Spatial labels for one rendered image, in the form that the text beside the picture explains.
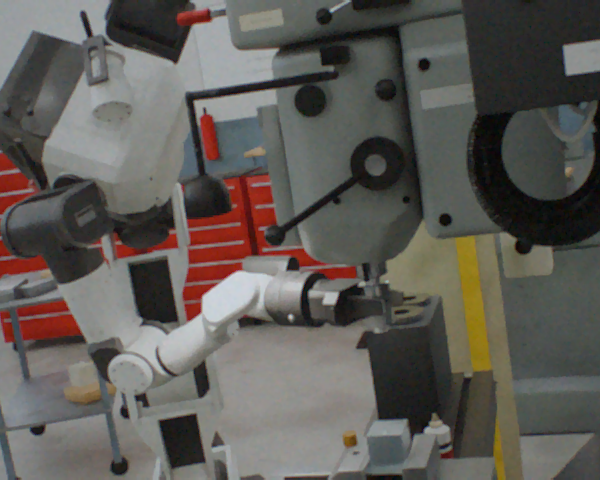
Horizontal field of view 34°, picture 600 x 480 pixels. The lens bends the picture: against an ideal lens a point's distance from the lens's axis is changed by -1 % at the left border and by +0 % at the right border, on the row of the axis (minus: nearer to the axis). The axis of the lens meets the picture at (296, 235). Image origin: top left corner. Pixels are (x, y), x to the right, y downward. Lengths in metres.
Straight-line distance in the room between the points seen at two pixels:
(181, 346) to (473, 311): 1.72
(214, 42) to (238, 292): 9.40
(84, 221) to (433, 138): 0.63
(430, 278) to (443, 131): 1.96
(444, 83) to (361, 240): 0.25
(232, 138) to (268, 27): 9.58
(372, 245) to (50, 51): 0.73
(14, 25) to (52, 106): 10.11
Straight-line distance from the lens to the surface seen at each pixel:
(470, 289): 3.23
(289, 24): 1.33
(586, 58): 1.04
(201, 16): 1.58
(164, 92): 1.74
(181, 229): 2.03
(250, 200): 6.27
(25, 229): 1.68
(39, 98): 1.76
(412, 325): 1.83
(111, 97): 1.60
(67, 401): 4.60
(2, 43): 11.93
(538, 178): 1.30
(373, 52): 1.33
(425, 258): 3.22
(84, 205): 1.65
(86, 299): 1.68
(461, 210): 1.31
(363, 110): 1.33
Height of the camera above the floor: 1.59
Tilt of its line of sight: 9 degrees down
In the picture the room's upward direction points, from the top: 9 degrees counter-clockwise
